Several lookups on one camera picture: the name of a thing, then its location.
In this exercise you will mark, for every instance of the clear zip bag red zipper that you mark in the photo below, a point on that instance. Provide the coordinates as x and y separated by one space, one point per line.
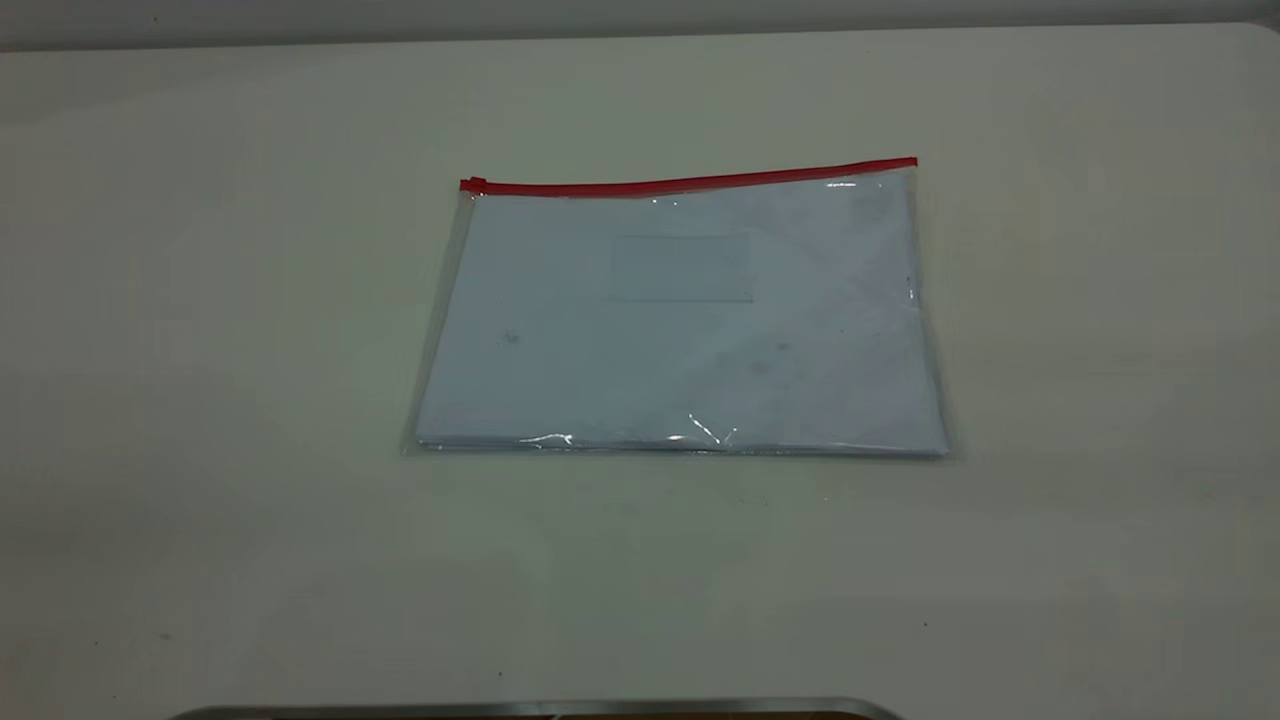
680 320

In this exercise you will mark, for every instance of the red zipper slider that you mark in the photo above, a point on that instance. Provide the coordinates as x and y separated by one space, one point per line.
473 185

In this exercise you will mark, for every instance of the silver metal rim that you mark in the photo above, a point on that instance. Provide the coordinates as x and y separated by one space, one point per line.
540 710

